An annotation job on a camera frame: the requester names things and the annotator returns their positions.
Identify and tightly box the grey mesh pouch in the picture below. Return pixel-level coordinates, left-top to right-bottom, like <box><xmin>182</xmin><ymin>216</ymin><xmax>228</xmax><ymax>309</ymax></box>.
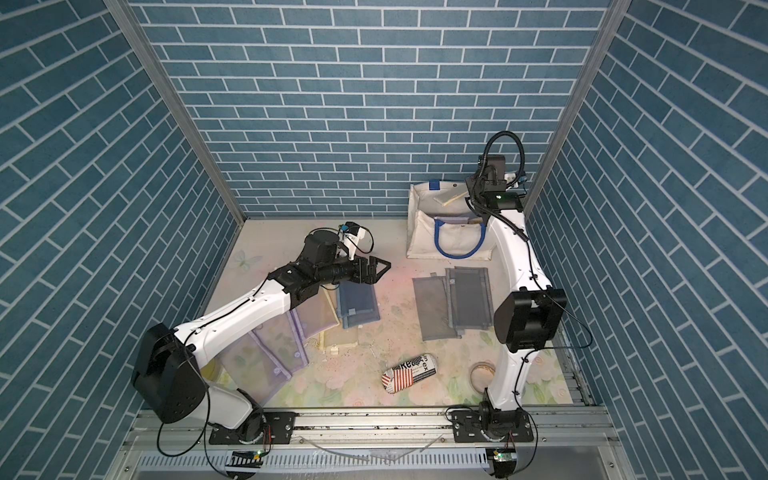
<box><xmin>413</xmin><ymin>276</ymin><xmax>459</xmax><ymax>341</ymax></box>
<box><xmin>446</xmin><ymin>266</ymin><xmax>493</xmax><ymax>330</ymax></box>

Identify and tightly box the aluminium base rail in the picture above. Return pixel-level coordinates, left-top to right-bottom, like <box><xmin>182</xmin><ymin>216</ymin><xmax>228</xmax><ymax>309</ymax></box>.
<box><xmin>106</xmin><ymin>406</ymin><xmax>634</xmax><ymax>479</ymax></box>

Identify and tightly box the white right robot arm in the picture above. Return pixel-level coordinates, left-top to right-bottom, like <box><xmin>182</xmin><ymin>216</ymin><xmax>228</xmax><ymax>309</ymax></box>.
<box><xmin>466</xmin><ymin>154</ymin><xmax>567</xmax><ymax>417</ymax></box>

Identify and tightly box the crushed striped drink can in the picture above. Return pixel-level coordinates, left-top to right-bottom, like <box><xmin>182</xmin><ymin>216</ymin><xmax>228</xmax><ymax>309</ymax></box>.
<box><xmin>381</xmin><ymin>354</ymin><xmax>437</xmax><ymax>394</ymax></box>

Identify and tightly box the cream yellow pouch bottom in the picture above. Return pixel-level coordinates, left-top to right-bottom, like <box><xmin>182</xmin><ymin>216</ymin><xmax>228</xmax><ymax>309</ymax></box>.
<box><xmin>319</xmin><ymin>291</ymin><xmax>359</xmax><ymax>355</ymax></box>

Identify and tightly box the white canvas tote bag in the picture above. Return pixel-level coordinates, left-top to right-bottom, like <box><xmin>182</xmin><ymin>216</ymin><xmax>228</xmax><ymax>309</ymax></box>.
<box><xmin>406</xmin><ymin>180</ymin><xmax>494</xmax><ymax>261</ymax></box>

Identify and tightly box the yellow trimmed mesh pouch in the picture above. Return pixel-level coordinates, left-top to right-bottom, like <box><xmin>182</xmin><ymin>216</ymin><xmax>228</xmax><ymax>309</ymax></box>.
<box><xmin>435</xmin><ymin>189</ymin><xmax>468</xmax><ymax>207</ymax></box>

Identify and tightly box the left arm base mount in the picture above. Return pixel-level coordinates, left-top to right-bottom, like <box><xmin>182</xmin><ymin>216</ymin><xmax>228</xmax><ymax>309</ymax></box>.
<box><xmin>209</xmin><ymin>411</ymin><xmax>297</xmax><ymax>446</ymax></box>

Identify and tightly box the purple mesh pouch bottom left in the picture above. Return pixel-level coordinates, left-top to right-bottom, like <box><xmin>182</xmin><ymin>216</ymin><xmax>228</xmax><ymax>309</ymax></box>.
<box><xmin>216</xmin><ymin>333</ymin><xmax>292</xmax><ymax>405</ymax></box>

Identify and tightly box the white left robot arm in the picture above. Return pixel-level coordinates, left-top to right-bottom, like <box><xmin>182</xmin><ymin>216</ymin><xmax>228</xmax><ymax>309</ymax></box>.
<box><xmin>132</xmin><ymin>225</ymin><xmax>391</xmax><ymax>430</ymax></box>

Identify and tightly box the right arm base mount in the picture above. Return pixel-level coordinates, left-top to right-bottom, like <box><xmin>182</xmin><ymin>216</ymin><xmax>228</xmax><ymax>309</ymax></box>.
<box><xmin>445</xmin><ymin>408</ymin><xmax>535</xmax><ymax>444</ymax></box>

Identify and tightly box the purple mesh pouch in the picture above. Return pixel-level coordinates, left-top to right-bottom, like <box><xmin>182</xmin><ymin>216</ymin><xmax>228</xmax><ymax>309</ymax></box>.
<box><xmin>216</xmin><ymin>333</ymin><xmax>292</xmax><ymax>405</ymax></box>
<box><xmin>253</xmin><ymin>312</ymin><xmax>309</xmax><ymax>375</ymax></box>
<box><xmin>292</xmin><ymin>290</ymin><xmax>339</xmax><ymax>341</ymax></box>

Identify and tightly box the blue mesh pouch centre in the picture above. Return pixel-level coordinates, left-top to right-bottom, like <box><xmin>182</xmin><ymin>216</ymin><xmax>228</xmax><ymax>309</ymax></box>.
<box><xmin>337</xmin><ymin>281</ymin><xmax>381</xmax><ymax>329</ymax></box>

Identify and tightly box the brown tape roll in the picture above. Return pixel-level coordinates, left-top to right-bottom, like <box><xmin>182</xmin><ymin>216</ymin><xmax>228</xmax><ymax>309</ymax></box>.
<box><xmin>469</xmin><ymin>361</ymin><xmax>495</xmax><ymax>394</ymax></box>

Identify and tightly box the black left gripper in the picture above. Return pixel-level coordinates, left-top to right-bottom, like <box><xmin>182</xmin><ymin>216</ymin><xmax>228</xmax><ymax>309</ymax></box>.
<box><xmin>315</xmin><ymin>253</ymin><xmax>391</xmax><ymax>287</ymax></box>

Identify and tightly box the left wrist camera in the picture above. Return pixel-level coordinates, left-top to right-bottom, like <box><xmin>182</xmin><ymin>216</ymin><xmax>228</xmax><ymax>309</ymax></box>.
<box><xmin>339</xmin><ymin>221</ymin><xmax>375</xmax><ymax>260</ymax></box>

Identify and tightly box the purple mesh pouch lower left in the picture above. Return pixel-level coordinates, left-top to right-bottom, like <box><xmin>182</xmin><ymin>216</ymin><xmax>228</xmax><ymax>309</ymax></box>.
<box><xmin>253</xmin><ymin>312</ymin><xmax>309</xmax><ymax>375</ymax></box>

